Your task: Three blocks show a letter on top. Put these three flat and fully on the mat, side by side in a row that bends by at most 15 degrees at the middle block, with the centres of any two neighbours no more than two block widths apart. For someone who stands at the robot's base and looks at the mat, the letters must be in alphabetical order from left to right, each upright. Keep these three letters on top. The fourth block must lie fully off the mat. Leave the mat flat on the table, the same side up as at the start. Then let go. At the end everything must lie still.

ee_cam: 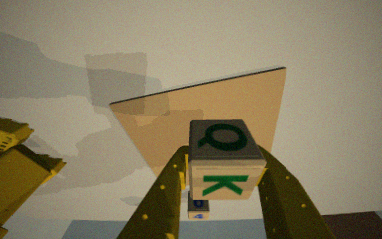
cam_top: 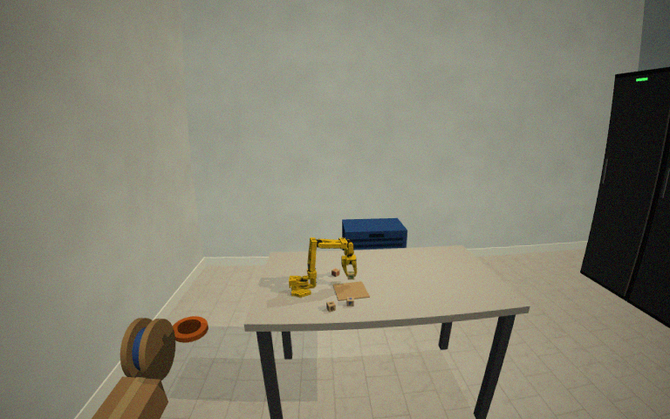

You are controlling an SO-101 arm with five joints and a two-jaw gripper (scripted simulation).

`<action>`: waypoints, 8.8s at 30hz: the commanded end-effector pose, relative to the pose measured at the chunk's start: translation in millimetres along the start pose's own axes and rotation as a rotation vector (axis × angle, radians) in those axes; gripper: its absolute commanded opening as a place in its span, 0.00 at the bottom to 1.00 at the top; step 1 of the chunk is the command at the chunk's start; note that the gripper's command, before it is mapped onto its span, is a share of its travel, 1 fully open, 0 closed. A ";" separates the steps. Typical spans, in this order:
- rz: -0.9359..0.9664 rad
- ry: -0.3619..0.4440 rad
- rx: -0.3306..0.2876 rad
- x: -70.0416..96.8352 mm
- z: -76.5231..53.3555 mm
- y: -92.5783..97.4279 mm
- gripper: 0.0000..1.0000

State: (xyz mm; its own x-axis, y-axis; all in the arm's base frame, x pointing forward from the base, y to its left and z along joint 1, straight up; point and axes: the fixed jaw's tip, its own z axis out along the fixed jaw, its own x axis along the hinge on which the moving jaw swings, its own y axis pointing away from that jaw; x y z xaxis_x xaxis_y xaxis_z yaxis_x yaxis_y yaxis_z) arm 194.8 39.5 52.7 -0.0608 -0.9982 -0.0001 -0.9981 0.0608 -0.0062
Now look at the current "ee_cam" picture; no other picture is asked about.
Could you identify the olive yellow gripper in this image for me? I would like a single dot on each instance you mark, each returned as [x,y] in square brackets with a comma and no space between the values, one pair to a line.
[288,212]

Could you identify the tan flat mat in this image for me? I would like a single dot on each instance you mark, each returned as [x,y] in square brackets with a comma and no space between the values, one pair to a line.
[159,123]

